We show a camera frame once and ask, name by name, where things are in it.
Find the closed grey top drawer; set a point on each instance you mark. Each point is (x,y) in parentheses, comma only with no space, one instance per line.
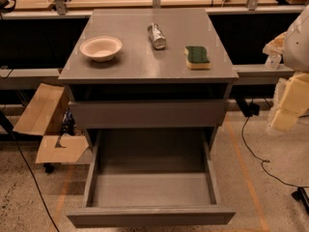
(149,114)

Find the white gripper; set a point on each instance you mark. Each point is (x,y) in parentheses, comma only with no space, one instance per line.
(297,43)

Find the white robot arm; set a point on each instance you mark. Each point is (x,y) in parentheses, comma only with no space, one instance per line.
(295,55)

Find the silver metal can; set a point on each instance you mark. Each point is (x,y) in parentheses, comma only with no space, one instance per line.
(156,36)

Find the black headphones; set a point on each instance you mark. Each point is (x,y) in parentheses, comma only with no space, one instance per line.
(7,6)

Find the clear sanitizer pump bottle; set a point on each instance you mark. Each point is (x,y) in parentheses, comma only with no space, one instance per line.
(273,61)

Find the open cardboard box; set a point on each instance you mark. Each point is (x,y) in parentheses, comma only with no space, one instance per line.
(44,116)

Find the white paper bowl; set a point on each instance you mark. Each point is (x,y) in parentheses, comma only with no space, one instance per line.
(101,49)

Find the blue bottle in box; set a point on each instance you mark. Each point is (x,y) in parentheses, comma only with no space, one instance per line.
(68,123)

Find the grey drawer cabinet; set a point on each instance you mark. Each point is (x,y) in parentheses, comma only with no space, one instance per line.
(139,72)

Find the open grey middle drawer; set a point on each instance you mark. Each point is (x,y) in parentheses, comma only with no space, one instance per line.
(152,177)

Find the green yellow sponge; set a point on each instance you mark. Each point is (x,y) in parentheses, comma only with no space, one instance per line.
(196,58)

